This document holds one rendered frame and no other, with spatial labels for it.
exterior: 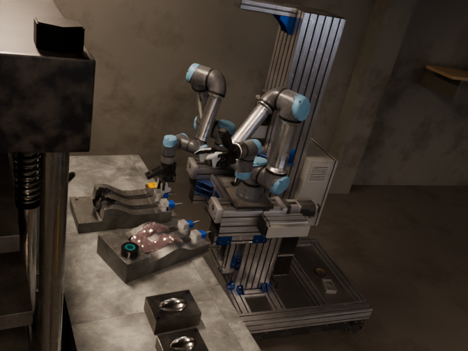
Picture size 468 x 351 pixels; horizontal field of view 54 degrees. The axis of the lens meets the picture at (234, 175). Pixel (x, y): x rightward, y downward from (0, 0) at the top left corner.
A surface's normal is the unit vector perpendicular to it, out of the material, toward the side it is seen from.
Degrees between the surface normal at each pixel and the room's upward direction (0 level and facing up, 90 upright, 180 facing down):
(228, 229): 90
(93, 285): 0
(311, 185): 90
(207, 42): 90
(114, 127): 90
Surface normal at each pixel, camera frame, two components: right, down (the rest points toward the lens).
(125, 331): 0.19, -0.88
